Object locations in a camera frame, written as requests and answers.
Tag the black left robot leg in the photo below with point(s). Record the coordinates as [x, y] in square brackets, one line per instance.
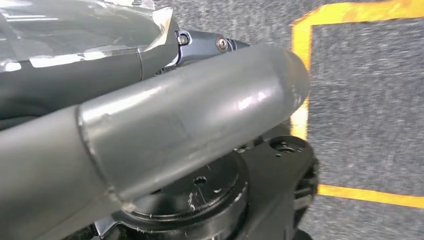
[271, 185]

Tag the yellow floor tape square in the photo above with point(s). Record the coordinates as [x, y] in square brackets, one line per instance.
[301, 36]

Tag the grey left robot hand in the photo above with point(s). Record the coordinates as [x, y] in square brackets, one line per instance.
[165, 116]

